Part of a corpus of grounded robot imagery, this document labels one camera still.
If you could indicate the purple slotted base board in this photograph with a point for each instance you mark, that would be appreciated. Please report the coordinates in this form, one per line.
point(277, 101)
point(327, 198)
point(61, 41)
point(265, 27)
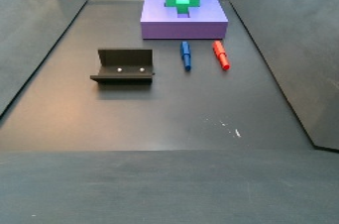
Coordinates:
point(205, 22)

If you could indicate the blue peg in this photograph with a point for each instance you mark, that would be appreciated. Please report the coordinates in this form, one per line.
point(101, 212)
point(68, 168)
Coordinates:
point(185, 55)

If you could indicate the red peg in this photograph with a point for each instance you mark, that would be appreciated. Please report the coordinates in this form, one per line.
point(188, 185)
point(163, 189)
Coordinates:
point(220, 55)

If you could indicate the black U-channel bracket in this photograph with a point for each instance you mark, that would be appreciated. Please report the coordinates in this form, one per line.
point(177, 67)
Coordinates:
point(124, 65)

